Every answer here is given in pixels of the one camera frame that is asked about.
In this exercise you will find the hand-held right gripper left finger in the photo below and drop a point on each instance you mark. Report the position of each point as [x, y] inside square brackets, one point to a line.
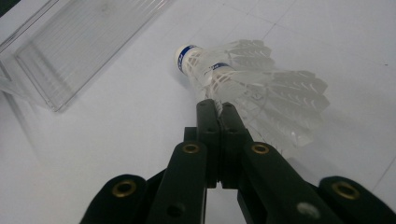
[186, 174]

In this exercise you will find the white shuttlecock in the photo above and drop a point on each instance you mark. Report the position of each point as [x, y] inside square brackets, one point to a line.
[186, 59]
[286, 105]

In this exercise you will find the clear plastic container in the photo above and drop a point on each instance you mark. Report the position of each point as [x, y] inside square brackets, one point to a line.
[71, 53]

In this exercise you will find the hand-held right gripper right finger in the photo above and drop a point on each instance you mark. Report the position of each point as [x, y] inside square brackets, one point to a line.
[264, 174]

